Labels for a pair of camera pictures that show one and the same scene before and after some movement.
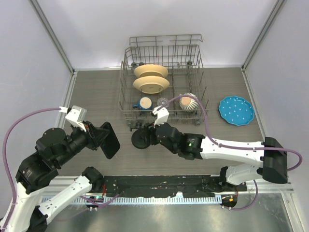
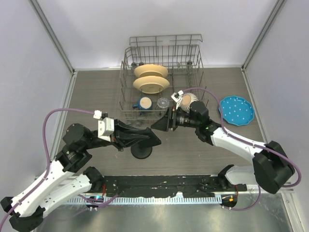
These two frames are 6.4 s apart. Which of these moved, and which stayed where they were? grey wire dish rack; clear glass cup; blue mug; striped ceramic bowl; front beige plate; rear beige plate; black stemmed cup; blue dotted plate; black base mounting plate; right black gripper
Moved: black stemmed cup; right black gripper
Stayed: black base mounting plate; grey wire dish rack; rear beige plate; blue mug; clear glass cup; blue dotted plate; striped ceramic bowl; front beige plate
